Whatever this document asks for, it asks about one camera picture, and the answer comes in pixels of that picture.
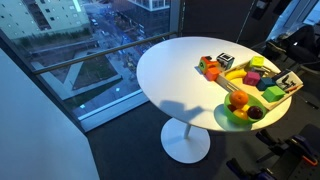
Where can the yellow lemon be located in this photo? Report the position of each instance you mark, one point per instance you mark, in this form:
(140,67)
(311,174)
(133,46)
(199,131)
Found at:
(240,114)

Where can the orange cube with green print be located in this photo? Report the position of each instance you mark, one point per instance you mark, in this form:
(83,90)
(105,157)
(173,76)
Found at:
(205,65)

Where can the metal window handrail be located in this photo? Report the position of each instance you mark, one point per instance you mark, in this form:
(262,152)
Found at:
(100,53)

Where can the thin diagonal pole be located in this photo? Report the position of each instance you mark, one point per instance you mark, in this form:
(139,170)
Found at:
(246,20)

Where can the dark red apple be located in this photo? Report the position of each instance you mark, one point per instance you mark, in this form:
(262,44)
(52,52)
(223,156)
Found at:
(255,112)

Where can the yellow-green block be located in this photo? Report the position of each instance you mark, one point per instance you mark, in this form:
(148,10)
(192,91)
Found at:
(257,61)

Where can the black pen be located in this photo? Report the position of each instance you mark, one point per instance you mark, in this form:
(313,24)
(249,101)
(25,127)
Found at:
(308,102)

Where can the light green block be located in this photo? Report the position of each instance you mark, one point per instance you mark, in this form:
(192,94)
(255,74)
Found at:
(273,94)

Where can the pink block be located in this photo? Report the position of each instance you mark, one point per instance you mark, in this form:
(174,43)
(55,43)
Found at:
(251,78)

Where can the small orange block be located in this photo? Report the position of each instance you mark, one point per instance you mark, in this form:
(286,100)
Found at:
(212,74)

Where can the white table pedestal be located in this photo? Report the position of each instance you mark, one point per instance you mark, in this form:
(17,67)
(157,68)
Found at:
(185,141)

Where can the orange fruit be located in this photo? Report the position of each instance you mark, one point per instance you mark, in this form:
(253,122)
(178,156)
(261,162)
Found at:
(239,98)

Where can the small yellow fruit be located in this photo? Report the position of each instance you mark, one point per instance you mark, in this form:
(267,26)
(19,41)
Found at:
(246,107)

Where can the clamp with orange trigger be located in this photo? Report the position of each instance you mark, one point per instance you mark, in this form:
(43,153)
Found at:
(305,148)

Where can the wooden tray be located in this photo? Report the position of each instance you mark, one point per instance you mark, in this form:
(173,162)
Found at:
(246,90)

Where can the dark grey block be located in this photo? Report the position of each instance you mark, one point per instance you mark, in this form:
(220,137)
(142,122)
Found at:
(258,70)

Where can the teal block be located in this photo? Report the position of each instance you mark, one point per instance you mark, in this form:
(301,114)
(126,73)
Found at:
(265,83)

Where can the black and blue clamp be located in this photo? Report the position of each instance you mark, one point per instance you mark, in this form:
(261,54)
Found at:
(245,170)
(268,139)

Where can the black and white cube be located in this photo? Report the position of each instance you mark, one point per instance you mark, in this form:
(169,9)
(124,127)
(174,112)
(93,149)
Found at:
(225,61)

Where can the green plastic bowl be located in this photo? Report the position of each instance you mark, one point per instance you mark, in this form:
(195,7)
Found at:
(228,116)

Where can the small red fruit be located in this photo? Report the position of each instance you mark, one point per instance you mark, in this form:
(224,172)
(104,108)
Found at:
(231,108)

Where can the yellow banana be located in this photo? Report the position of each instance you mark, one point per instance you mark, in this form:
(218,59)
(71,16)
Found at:
(235,74)

